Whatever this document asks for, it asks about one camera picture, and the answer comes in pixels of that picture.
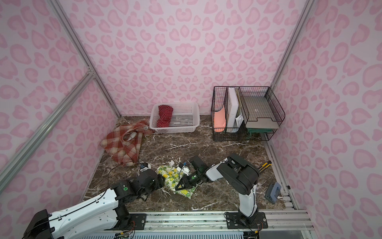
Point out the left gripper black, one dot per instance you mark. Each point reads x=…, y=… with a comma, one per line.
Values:
x=159, y=181

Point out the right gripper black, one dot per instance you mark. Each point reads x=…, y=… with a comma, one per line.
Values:
x=185, y=181

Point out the lemon print skirt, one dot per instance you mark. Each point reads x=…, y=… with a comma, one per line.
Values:
x=172, y=178

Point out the red polka dot skirt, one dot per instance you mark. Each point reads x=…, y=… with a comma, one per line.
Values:
x=165, y=113

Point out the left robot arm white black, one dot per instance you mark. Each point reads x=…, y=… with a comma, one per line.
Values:
x=106, y=211

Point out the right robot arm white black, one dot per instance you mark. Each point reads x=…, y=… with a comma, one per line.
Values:
x=238, y=172

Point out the red plaid skirt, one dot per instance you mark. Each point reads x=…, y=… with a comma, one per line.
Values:
x=123, y=144

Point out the white plastic basket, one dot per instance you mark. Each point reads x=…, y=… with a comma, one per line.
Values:
x=185, y=118

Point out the pink folder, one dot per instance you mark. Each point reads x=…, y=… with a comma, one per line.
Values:
x=219, y=120

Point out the yellow black utility knife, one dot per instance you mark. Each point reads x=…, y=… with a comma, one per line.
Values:
x=265, y=166

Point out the green book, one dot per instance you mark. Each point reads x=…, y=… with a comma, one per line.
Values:
x=259, y=130

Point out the white envelope papers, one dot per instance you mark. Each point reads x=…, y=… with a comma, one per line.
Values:
x=239, y=120

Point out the grey blue stapler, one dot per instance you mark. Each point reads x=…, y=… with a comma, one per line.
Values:
x=272, y=192

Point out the white binder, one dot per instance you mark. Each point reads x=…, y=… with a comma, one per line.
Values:
x=232, y=109

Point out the grey laptop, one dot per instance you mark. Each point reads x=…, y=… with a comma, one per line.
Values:
x=259, y=113

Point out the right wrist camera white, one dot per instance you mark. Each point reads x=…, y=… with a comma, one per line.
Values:
x=183, y=169

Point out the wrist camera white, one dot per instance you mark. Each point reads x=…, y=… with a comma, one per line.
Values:
x=144, y=166
x=183, y=169

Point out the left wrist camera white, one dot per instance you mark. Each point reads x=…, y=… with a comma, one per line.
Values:
x=144, y=166

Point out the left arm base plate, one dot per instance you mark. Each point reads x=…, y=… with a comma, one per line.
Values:
x=131, y=221

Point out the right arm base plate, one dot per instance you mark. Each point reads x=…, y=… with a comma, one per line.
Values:
x=238, y=221

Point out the black wire desk organizer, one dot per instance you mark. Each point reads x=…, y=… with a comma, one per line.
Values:
x=219, y=99

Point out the aluminium front rail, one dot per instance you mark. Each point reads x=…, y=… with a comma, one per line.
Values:
x=210, y=221

